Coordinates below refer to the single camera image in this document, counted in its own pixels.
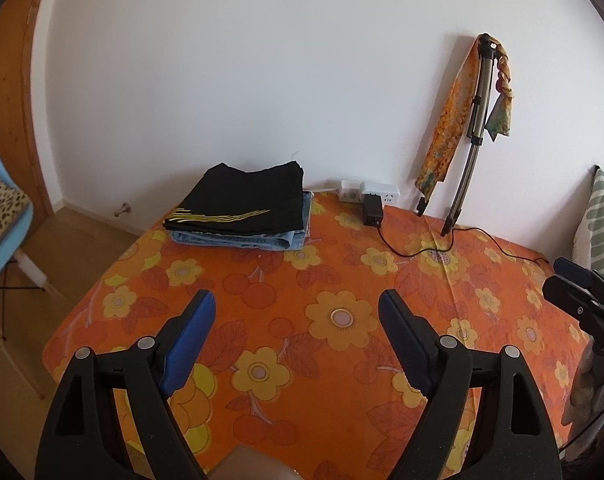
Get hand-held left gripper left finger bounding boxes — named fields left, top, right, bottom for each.
left=34, top=289, right=217, bottom=480

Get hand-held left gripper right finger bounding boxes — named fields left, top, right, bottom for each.
left=378, top=288, right=563, bottom=480

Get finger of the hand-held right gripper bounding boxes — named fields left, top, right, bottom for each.
left=553, top=256, right=604, bottom=288
left=542, top=276, right=604, bottom=320

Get black pants with yellow stripes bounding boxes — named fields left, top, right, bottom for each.
left=163, top=161, right=305, bottom=236

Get green striped pillow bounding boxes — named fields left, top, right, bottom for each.
left=572, top=165, right=604, bottom=288

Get orange floral bedsheet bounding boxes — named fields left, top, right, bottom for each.
left=42, top=191, right=598, bottom=480

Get blue jeans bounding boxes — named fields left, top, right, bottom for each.
left=172, top=189, right=315, bottom=251

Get black power adapter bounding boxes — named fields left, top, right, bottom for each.
left=362, top=195, right=384, bottom=227

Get white power strip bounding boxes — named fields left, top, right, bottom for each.
left=339, top=179, right=401, bottom=206

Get braided orange green scarf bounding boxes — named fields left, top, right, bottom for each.
left=483, top=39, right=516, bottom=144

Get folded metal tripod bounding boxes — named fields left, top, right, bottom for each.
left=416, top=33, right=501, bottom=237

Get orange patterned scarf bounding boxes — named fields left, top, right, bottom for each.
left=414, top=42, right=483, bottom=197

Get blue chair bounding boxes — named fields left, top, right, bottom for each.
left=0, top=124, right=51, bottom=402

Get leopard print cushion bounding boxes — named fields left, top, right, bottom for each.
left=0, top=170, right=32, bottom=259

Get wooden door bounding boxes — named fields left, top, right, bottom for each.
left=0, top=0, right=64, bottom=217

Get black cable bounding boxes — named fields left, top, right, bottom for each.
left=376, top=222, right=551, bottom=264

